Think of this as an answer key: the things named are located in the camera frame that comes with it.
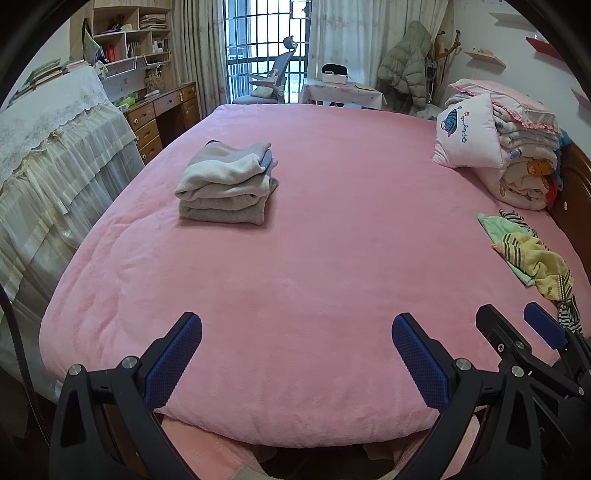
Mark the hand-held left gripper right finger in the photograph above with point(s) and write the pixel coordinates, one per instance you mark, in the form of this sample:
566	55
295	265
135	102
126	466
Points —
420	364

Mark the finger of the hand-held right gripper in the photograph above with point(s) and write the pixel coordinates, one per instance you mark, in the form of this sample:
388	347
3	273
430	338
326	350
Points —
545	323
498	330

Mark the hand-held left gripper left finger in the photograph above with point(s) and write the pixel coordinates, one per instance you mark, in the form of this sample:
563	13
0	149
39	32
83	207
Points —
175	360

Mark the colour-block knit sweater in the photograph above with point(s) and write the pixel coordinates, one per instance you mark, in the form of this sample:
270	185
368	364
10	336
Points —
221	175

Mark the black white striped cloth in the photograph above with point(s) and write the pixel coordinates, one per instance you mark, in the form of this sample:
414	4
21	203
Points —
569	314

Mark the yellow striped small cloth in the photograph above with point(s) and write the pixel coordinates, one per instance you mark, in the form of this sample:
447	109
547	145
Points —
545	267

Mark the person's pink fleece clothing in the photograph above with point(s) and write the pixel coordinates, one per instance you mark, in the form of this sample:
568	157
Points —
203	443

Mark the wooden headboard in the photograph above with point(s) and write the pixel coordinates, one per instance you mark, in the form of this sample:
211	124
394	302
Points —
575	194

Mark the stack of folded quilts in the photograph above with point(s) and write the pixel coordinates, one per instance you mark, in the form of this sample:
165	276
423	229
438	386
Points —
521	184

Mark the pink bed blanket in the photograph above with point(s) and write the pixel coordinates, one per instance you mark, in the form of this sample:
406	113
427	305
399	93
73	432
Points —
323	230

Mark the blue cloth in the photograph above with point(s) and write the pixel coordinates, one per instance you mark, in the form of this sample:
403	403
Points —
563	138

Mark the pink printed pillow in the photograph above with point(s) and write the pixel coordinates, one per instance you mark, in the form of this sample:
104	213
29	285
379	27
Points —
466	138

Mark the pink frilled pillow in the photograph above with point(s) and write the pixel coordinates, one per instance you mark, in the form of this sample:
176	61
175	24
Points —
508	94

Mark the wooden desk with drawers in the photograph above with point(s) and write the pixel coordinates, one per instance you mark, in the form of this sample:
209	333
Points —
143	124

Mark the lace covered furniture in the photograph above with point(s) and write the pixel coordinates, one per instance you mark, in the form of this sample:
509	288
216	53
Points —
55	152

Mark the green packet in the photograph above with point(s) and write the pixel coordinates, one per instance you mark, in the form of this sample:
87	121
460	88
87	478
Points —
124	100

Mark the woven basket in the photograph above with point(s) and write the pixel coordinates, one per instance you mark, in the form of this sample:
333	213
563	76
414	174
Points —
154	83

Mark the olive puffer jacket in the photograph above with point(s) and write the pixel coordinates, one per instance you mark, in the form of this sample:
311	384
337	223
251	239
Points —
406	64

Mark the small table with tablecloth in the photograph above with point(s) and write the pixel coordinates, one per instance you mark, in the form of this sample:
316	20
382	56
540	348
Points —
341	94

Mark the wooden coat rack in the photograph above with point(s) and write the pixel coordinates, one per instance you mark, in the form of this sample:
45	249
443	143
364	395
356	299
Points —
450	48

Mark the white box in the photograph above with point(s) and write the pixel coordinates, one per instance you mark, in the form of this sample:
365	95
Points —
334	79

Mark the grey office chair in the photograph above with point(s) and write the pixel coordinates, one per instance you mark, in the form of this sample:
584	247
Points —
272	78

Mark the beige curtain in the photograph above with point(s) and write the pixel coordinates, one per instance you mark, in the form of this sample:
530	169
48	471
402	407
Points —
198	55

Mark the row of books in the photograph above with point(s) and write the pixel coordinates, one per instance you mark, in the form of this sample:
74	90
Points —
41	76

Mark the wooden bookshelf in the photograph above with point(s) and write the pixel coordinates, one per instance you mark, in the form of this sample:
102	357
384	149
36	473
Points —
134	41

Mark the green paper sheet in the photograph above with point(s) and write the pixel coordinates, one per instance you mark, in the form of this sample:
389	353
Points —
91	44

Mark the white sheer curtain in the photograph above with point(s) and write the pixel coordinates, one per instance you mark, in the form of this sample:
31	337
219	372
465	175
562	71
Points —
346	37

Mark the window grille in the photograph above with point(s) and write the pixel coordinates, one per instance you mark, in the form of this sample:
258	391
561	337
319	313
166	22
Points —
258	32

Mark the long pink wall shelf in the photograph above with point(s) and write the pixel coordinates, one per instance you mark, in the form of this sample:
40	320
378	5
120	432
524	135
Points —
581	98

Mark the small pink wall shelf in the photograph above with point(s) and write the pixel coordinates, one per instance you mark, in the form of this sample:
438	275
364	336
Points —
485	55

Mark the red wall shelf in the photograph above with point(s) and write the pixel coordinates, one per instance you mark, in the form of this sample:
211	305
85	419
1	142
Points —
545	46

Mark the pale wall shelf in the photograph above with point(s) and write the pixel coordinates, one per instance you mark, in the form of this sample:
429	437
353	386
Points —
510	18

